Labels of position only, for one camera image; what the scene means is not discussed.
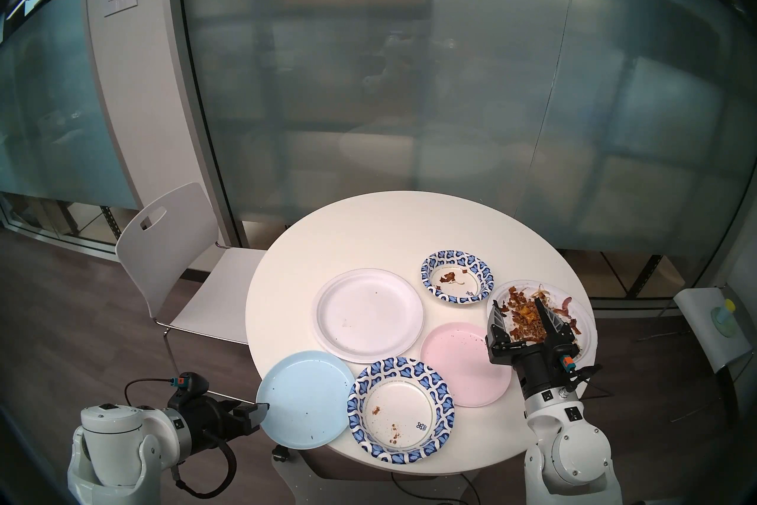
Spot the small blue patterned paper bowl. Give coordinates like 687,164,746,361
420,250,495,305

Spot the large blue patterned paper plate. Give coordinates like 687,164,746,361
347,357,455,464

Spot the thin black left camera cable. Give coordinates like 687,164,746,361
124,378,178,407

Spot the white paper plate with leftovers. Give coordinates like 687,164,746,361
486,280,598,380

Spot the white chair with black legs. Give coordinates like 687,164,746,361
639,285,755,425

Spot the light blue plate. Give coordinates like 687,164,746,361
256,351,357,449

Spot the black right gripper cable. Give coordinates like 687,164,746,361
568,365,616,401

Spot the plain white paper plate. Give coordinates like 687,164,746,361
312,268,425,364

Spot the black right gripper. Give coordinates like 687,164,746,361
484,297,604,401

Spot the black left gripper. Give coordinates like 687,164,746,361
168,372,270,449

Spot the pink plate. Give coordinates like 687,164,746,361
420,322,513,407

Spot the white chair with handle hole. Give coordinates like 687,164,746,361
115,182,267,386

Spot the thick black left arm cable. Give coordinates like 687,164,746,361
172,433,238,498

